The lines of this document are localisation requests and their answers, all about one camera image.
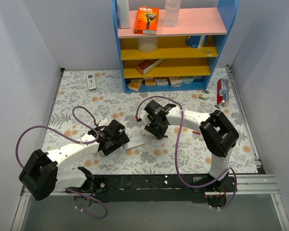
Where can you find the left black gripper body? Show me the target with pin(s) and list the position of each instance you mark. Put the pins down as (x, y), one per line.
(120, 138)

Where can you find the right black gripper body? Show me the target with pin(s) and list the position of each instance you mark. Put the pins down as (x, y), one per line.
(155, 131)

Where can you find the grey white remote control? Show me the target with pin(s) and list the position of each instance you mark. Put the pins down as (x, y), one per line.
(136, 142)

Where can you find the white battery cover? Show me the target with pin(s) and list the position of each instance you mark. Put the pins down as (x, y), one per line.
(154, 141)

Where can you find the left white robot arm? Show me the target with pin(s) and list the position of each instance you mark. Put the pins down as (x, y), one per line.
(44, 171)

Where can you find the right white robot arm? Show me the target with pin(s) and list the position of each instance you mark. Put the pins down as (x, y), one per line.
(219, 135)

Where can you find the small white remote control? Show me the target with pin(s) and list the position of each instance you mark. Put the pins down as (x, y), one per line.
(91, 82)

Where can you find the floral tablecloth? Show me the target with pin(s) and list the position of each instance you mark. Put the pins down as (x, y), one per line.
(182, 151)

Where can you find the white orange small box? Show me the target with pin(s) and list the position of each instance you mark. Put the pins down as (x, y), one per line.
(150, 82)

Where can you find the white tan small box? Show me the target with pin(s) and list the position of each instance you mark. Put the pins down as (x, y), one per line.
(175, 81)

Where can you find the yellow orange small box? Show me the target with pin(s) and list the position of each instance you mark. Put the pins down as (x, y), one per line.
(134, 86)

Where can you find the pale green small box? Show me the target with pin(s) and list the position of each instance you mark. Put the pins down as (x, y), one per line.
(187, 79)

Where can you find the red white long box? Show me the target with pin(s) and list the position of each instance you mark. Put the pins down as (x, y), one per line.
(148, 65)

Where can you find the red toothpaste box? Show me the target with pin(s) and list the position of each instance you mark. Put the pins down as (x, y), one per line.
(222, 92)

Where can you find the blue shelf unit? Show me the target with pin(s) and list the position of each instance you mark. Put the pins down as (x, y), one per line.
(180, 59)

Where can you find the white translucent cup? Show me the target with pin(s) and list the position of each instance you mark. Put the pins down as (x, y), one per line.
(147, 45)

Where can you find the blue white can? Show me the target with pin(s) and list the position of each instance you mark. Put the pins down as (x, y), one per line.
(196, 41)

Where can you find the orange razor box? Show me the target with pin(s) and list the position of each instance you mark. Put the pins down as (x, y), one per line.
(146, 21)

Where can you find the clear plastic bottle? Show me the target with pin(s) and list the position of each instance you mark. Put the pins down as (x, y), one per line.
(171, 14)

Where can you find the white bottle on shelf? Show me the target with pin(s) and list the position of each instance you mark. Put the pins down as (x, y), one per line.
(123, 14)

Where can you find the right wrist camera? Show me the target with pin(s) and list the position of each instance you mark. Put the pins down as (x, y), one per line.
(142, 117)

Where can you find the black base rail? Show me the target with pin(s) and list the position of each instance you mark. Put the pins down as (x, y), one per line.
(147, 188)

